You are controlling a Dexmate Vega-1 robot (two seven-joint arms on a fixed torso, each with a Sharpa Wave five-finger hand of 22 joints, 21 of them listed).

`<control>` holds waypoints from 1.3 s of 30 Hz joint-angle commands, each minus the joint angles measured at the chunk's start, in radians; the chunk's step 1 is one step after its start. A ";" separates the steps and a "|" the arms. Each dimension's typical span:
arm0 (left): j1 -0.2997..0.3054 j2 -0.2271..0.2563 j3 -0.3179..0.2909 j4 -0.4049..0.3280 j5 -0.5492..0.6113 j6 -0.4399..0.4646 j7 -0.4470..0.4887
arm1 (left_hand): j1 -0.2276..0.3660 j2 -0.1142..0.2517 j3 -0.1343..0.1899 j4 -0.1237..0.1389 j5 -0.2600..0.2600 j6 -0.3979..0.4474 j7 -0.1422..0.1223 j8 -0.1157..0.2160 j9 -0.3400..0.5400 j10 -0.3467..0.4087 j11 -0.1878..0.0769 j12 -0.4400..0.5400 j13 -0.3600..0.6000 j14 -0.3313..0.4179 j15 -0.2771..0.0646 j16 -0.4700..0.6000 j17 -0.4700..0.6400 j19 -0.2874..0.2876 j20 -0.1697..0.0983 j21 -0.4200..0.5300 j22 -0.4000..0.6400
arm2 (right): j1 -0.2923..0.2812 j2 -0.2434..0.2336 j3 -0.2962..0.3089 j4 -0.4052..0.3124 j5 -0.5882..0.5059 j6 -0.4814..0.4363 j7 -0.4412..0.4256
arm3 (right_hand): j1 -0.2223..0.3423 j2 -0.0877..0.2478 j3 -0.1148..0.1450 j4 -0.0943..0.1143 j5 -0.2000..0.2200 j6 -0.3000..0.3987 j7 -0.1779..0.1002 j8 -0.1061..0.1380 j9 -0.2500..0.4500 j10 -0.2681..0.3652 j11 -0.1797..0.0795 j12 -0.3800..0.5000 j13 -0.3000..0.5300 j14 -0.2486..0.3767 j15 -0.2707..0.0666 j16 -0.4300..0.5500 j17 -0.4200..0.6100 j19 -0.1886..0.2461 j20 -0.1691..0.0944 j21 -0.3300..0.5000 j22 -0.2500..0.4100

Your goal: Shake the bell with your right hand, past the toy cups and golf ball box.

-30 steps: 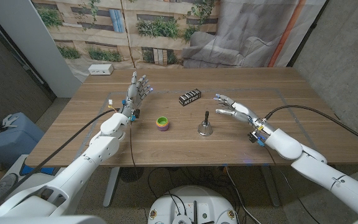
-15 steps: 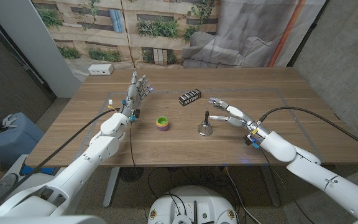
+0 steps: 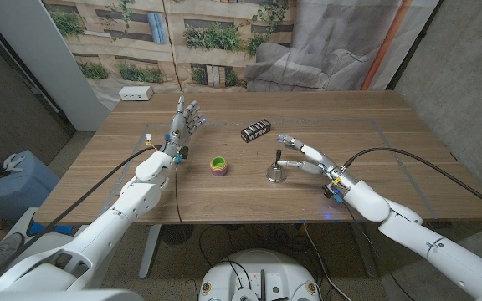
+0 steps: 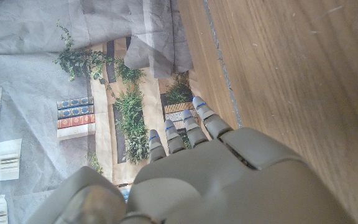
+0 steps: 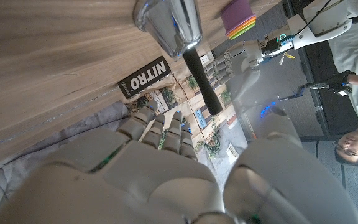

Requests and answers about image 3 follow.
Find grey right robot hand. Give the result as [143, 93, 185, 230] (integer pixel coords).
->
[276, 134, 343, 186]

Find white floor cable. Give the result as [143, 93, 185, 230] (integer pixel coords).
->
[302, 224, 353, 301]

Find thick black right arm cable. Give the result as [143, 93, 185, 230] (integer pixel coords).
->
[343, 146, 482, 217]

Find white power strip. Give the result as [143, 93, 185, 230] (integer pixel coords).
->
[118, 85, 154, 102]

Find blue plastic case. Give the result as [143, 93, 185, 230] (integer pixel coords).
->
[0, 150, 61, 225]

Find white black handheld tool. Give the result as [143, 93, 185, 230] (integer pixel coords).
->
[0, 153, 27, 179]

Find stacked colourful toy cups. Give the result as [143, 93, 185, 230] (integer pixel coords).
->
[209, 156, 229, 177]

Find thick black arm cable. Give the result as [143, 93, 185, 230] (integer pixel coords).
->
[0, 145, 162, 289]
[343, 146, 482, 217]

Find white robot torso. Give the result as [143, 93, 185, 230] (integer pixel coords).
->
[197, 248, 321, 301]

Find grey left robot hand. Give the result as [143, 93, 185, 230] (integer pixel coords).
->
[166, 94, 206, 148]

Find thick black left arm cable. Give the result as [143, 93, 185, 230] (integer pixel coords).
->
[0, 145, 162, 289]

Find white blue machine base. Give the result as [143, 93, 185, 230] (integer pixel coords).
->
[2, 207, 85, 257]

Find printed fabric backdrop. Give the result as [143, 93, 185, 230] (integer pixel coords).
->
[42, 0, 441, 110]

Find black round floor base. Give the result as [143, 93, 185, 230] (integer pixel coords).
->
[160, 224, 195, 246]

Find silver bell with black handle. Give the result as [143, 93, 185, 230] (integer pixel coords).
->
[265, 149, 288, 184]

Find thin black left wrist cable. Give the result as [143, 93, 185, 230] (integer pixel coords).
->
[173, 162, 186, 237]

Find white table leg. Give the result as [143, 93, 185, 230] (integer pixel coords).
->
[351, 221, 378, 279]
[138, 224, 162, 279]

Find black Nitro golf ball box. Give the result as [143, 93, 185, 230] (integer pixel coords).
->
[240, 119, 272, 144]

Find white pillar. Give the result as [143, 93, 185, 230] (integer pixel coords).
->
[0, 0, 110, 132]

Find grey shoe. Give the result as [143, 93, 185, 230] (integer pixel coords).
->
[0, 232, 25, 268]

